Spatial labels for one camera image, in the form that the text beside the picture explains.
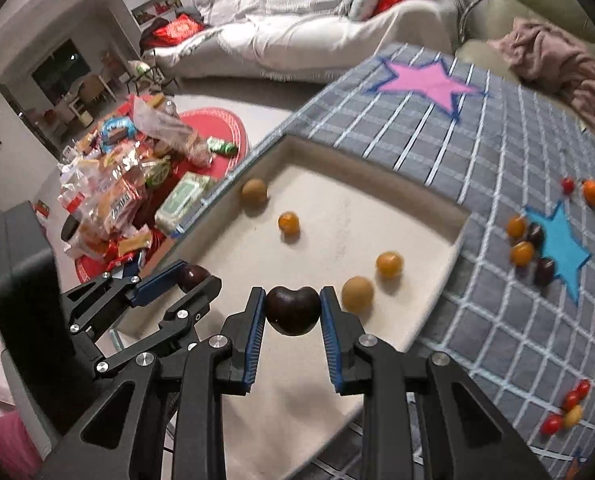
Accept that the dark round cherry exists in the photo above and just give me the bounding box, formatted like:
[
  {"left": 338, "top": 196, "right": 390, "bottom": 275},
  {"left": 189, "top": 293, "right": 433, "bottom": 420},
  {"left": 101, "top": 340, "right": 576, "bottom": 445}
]
[{"left": 177, "top": 264, "right": 210, "bottom": 294}]

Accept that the dark heart-shaped cherry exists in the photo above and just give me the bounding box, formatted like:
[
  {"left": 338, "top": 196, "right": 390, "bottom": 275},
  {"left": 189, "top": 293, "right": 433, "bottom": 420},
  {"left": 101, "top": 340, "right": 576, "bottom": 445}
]
[{"left": 264, "top": 286, "right": 321, "bottom": 337}]

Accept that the tan longan in tray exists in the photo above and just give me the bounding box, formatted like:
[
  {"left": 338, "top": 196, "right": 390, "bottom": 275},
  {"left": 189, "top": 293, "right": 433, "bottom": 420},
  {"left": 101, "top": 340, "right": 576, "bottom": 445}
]
[{"left": 341, "top": 276, "right": 375, "bottom": 313}]

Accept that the orange kumquat in tray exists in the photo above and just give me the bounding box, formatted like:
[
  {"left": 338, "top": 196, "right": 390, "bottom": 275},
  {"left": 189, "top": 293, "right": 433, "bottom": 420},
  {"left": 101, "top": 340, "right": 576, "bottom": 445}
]
[{"left": 375, "top": 252, "right": 404, "bottom": 280}]

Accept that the pile of snack bags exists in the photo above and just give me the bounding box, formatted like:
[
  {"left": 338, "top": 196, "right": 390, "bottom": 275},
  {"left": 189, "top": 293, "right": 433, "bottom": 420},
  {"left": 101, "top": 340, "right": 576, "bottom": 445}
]
[{"left": 58, "top": 94, "right": 212, "bottom": 263}]

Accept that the white shallow tray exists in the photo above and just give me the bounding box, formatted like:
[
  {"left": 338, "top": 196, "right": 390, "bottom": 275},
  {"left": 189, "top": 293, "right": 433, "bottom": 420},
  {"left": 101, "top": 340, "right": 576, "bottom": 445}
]
[{"left": 157, "top": 136, "right": 469, "bottom": 479}]

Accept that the small orange kumquat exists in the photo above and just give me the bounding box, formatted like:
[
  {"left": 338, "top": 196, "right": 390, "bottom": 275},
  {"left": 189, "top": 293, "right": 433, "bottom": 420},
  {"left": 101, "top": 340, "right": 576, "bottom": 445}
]
[{"left": 278, "top": 211, "right": 301, "bottom": 237}]

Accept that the brown longan far corner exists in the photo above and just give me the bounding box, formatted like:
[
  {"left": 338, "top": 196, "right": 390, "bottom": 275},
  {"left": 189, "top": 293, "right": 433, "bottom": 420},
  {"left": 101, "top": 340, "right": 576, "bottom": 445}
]
[{"left": 241, "top": 178, "right": 268, "bottom": 208}]

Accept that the green candy roll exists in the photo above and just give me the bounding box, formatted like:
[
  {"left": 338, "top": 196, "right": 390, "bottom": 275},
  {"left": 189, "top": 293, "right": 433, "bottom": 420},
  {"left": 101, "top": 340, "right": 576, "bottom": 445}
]
[{"left": 206, "top": 136, "right": 239, "bottom": 158}]

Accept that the grey checked star tablecloth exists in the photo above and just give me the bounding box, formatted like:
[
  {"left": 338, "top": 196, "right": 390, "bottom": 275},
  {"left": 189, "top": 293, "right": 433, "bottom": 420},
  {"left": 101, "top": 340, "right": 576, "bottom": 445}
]
[{"left": 223, "top": 42, "right": 595, "bottom": 480}]

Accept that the red round floor mat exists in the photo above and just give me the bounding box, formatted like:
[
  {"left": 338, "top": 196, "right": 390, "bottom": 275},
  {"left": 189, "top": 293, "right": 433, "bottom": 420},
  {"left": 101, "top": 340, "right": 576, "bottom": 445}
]
[{"left": 75, "top": 107, "right": 248, "bottom": 283}]

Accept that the orange kumquat lower cluster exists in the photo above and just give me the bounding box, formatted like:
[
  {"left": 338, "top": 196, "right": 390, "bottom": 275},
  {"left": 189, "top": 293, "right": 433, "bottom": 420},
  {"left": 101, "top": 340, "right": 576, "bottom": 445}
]
[{"left": 510, "top": 240, "right": 535, "bottom": 268}]

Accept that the dark cherry lower cluster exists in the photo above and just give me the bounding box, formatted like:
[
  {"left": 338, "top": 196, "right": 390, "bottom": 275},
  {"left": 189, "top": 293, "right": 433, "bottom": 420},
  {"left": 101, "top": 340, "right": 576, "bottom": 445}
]
[{"left": 534, "top": 258, "right": 557, "bottom": 288}]

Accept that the orange kumquat by star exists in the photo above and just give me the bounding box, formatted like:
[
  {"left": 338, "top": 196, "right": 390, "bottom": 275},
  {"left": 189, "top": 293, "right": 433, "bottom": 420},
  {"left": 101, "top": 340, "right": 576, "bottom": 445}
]
[{"left": 506, "top": 214, "right": 527, "bottom": 240}]

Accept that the yellow longan near tomatoes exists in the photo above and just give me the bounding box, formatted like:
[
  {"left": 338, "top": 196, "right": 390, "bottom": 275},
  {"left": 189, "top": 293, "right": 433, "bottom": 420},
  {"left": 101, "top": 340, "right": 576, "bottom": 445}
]
[{"left": 563, "top": 404, "right": 583, "bottom": 430}]

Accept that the dark cherry by star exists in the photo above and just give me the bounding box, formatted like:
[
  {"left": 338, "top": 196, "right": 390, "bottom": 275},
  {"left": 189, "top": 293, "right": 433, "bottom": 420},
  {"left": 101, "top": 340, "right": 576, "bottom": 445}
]
[{"left": 525, "top": 222, "right": 546, "bottom": 252}]

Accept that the orange kumquat far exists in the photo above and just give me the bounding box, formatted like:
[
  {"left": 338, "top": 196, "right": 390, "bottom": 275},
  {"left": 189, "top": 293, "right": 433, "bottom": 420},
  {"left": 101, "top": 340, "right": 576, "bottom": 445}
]
[{"left": 582, "top": 179, "right": 595, "bottom": 209}]

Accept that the red cushion on sofa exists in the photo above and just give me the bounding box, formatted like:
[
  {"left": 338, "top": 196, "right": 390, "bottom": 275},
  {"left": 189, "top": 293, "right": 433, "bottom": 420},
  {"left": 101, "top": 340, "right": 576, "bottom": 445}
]
[{"left": 153, "top": 14, "right": 205, "bottom": 47}]

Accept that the white covered sofa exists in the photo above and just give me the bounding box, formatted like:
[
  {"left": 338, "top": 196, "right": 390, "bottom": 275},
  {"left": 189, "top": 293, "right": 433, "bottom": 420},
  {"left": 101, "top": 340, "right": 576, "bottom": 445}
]
[{"left": 142, "top": 0, "right": 465, "bottom": 82}]

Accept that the pink crumpled blanket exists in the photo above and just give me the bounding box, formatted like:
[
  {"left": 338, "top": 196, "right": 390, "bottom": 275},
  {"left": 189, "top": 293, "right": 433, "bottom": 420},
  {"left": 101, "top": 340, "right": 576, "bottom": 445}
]
[{"left": 488, "top": 18, "right": 595, "bottom": 132}]

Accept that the green armchair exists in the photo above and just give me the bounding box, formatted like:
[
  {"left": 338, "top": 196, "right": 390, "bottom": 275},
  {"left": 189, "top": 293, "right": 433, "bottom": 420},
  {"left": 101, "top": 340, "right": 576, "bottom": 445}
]
[{"left": 453, "top": 0, "right": 595, "bottom": 86}]

